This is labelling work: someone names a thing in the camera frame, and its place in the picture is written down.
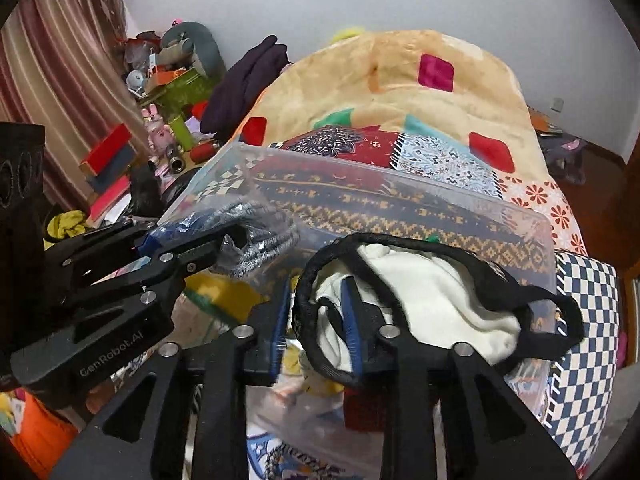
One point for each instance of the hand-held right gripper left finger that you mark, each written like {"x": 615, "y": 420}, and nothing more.
{"x": 280, "y": 332}

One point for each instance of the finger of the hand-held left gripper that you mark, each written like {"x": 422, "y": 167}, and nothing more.
{"x": 125, "y": 310}
{"x": 100, "y": 247}

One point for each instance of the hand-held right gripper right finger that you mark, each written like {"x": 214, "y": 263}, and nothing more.
{"x": 350, "y": 322}

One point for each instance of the bagged grey blue knit cloth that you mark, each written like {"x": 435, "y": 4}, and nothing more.
{"x": 262, "y": 250}

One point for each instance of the white cloth with black trim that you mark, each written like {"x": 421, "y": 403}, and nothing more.
{"x": 440, "y": 290}

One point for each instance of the clear plastic storage box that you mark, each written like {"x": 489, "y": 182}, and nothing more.
{"x": 400, "y": 195}

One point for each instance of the yellow cloth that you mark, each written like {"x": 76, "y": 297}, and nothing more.
{"x": 67, "y": 224}

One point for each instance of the pink bunny toy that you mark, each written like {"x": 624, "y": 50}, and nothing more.
{"x": 159, "y": 130}

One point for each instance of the red cylinder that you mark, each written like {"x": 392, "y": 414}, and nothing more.
{"x": 205, "y": 152}

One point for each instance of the orange cloth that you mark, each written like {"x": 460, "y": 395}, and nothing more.
{"x": 42, "y": 430}

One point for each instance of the striped pink curtain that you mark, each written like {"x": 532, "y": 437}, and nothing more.
{"x": 60, "y": 60}

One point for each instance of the white round toy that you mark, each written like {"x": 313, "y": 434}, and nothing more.
{"x": 136, "y": 81}

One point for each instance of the green box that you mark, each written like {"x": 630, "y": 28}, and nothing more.
{"x": 182, "y": 90}

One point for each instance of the patchwork patterned bedsheet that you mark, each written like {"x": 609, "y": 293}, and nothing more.
{"x": 440, "y": 155}

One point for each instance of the dark purple garment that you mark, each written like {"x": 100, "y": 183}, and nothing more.
{"x": 240, "y": 85}

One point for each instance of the grey plush toy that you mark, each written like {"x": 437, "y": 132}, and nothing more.
{"x": 200, "y": 45}

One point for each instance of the blue white checkered cloth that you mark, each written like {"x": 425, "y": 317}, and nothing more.
{"x": 585, "y": 320}

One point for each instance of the beige blanket with coloured squares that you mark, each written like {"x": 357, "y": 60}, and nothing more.
{"x": 350, "y": 75}

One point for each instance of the dark grey cloth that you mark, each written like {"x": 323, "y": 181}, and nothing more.
{"x": 565, "y": 160}

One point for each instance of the yellow green plush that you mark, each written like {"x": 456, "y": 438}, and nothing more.
{"x": 345, "y": 35}

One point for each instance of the white wall outlet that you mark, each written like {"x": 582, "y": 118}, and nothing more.
{"x": 557, "y": 105}

